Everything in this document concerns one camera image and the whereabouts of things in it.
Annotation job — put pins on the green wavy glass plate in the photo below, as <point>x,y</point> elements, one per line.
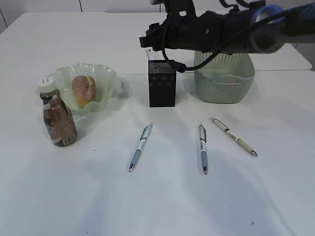
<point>106,82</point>

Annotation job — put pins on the grey grip patterned pen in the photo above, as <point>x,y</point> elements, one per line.
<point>203,150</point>

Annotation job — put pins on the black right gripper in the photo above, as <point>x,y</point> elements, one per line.
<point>182,32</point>

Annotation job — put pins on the beige patterned pen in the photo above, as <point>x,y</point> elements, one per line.
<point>229,133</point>

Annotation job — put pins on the transparent plastic ruler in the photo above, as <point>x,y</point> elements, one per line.
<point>152,55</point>

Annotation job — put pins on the blue grip white pen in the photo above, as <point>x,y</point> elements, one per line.
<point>142,142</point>

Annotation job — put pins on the black mesh pen holder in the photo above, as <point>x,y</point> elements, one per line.
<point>162,84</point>

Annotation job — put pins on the brown coffee drink bottle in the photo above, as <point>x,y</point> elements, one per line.
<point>57,116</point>

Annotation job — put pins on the sugared bread roll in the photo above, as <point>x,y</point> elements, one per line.
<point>84,90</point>

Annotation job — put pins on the green plastic woven basket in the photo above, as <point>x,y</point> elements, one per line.
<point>211,80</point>

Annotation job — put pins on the blue black right robot arm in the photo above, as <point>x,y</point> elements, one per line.
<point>259,29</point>

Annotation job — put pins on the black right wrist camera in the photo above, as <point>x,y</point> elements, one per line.
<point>174,7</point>

